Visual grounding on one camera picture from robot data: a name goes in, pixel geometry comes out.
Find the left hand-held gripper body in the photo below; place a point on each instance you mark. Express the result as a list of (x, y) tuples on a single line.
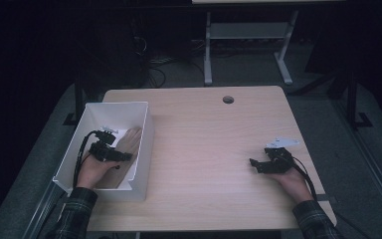
[(104, 147)]

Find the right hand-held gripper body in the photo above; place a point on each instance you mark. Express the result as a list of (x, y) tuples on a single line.
[(278, 156)]

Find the white plastic box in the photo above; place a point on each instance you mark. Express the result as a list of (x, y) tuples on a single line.
[(112, 114)]

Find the person's left hand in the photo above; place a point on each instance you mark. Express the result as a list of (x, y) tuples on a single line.
[(94, 169)]

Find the person's right hand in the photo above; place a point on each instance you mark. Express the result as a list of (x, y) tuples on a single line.
[(293, 184)]

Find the black metal stand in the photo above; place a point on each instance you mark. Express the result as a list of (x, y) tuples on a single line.
[(352, 99), (78, 99)]

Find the white metal table frame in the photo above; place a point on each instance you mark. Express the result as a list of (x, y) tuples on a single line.
[(245, 30)]

